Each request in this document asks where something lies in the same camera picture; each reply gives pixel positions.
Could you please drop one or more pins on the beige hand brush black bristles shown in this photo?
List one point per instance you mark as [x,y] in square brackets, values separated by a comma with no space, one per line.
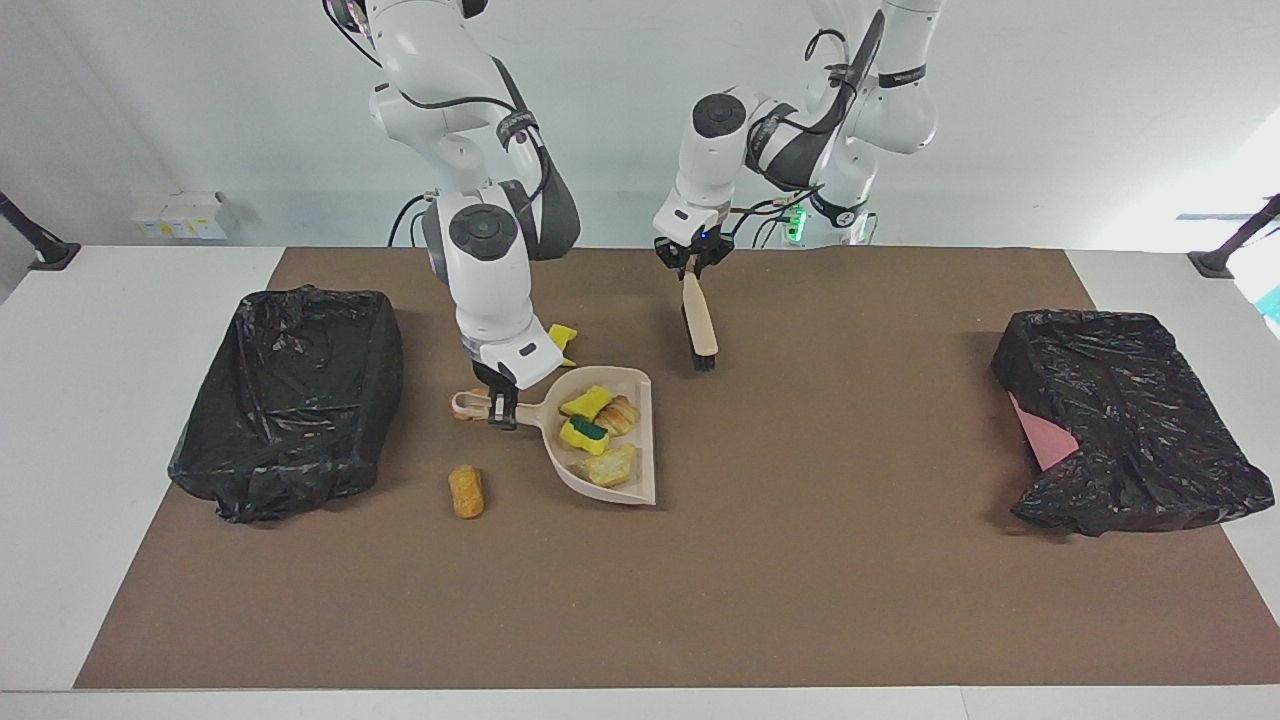
[699,320]

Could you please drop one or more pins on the small croissant piece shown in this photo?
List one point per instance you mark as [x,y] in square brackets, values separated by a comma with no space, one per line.
[620,415]

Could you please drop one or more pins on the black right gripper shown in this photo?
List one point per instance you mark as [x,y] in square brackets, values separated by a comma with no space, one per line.
[495,385]

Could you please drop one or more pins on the white cardboard box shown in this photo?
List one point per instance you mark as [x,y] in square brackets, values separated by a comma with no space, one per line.
[180,215]

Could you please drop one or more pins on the pink bin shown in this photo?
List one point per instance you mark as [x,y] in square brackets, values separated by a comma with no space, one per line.
[1045,440]

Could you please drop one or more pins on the black bag lined bin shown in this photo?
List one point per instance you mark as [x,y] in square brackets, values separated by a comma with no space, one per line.
[290,400]

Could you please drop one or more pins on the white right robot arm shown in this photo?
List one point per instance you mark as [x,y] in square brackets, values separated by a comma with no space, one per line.
[485,270]

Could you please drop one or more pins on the yellow notched sponge piece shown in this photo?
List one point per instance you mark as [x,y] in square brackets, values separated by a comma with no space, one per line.
[565,335]

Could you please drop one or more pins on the black bag over pink bin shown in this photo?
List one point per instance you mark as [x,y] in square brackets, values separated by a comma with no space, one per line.
[1140,420]

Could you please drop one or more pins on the beige plastic dustpan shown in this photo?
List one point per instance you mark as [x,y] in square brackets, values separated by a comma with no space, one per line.
[560,465]

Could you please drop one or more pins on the teal object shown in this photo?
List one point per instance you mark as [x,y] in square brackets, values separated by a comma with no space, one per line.
[1272,305]

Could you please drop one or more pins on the brown table mat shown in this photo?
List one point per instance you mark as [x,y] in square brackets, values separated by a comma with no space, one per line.
[640,600]

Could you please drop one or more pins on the brown bread roll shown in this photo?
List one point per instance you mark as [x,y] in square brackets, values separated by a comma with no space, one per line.
[466,492]

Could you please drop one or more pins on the black stand leg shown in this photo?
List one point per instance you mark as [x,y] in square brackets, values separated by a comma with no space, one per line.
[45,252]
[1215,262]

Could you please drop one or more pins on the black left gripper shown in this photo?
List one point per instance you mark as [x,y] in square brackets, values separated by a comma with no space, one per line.
[695,250]

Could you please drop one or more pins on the pale toast bread piece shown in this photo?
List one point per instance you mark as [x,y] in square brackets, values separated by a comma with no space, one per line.
[608,466]

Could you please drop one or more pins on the yellow sponge with green side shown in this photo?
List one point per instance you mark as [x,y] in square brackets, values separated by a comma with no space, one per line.
[582,437]

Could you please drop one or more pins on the yellow sponge chunk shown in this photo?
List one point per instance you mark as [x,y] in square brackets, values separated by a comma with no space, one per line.
[585,402]

